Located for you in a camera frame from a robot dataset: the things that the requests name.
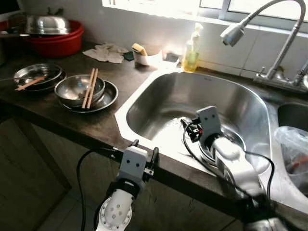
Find chrome side tap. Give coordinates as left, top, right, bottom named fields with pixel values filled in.
left=294, top=63, right=308, bottom=90

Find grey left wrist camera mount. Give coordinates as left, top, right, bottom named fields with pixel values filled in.
left=118, top=146, right=150, bottom=183

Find clear plastic bag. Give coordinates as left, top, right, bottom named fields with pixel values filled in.
left=274, top=126, right=308, bottom=195

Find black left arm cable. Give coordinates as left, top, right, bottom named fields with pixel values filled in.
left=76, top=146, right=127, bottom=231

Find chrome gooseneck faucet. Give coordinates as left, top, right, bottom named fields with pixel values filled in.
left=220, top=0, right=308, bottom=92

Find small dark packet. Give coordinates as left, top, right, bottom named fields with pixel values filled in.
left=166, top=53, right=181, bottom=64

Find large upturned steel bowl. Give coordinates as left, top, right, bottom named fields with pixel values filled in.
left=25, top=14, right=72, bottom=35

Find metal utensil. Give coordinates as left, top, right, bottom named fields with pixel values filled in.
left=46, top=6, right=65, bottom=16

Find green scouring pad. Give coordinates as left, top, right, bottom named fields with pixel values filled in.
left=123, top=51, right=136, bottom=62

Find yellow dish soap bottle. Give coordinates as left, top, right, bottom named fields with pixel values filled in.
left=182, top=23, right=204, bottom=74

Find small white bowl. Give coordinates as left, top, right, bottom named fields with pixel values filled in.
left=132, top=48, right=164, bottom=66

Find stainless steel plate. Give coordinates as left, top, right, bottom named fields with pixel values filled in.
left=58, top=81, right=119, bottom=114
left=17, top=72, right=66, bottom=93

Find white crumpled cloth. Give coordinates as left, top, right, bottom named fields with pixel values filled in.
left=83, top=43, right=129, bottom=64

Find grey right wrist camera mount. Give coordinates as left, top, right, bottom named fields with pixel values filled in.
left=196, top=106, right=223, bottom=140

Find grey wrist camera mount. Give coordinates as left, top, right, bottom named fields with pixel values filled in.
left=118, top=146, right=150, bottom=183
left=196, top=106, right=223, bottom=140

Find yellow sponge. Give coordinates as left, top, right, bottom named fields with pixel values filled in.
left=132, top=43, right=148, bottom=56

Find red plastic basin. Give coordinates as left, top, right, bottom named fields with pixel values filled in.
left=24, top=20, right=85, bottom=58

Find stainless steel bowl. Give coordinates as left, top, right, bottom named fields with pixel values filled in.
left=14, top=64, right=63, bottom=88
left=54, top=75, right=105, bottom=107
left=200, top=126, right=247, bottom=164

